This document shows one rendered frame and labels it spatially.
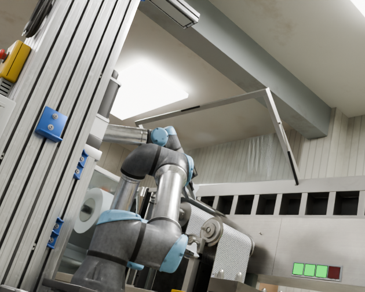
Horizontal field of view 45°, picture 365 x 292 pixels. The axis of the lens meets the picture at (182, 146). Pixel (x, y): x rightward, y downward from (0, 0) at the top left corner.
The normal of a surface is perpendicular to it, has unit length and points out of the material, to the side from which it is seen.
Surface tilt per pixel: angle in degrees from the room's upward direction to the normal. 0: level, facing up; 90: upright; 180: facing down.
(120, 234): 90
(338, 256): 90
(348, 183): 90
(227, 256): 90
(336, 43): 180
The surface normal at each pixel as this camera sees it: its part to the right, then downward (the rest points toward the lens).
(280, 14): -0.26, 0.89
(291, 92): 0.64, -0.14
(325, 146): -0.73, -0.44
